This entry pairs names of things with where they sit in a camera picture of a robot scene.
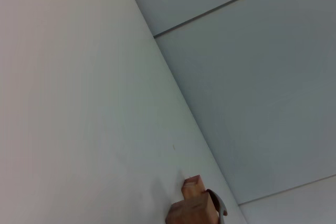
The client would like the orange grooved wooden block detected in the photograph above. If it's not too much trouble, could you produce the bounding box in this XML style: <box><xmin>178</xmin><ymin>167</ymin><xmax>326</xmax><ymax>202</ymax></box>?
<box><xmin>181</xmin><ymin>174</ymin><xmax>205</xmax><ymax>201</ymax></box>

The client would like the brown arched wooden block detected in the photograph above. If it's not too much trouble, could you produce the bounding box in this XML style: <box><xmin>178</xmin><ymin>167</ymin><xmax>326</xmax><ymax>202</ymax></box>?
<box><xmin>165</xmin><ymin>192</ymin><xmax>220</xmax><ymax>224</ymax></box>

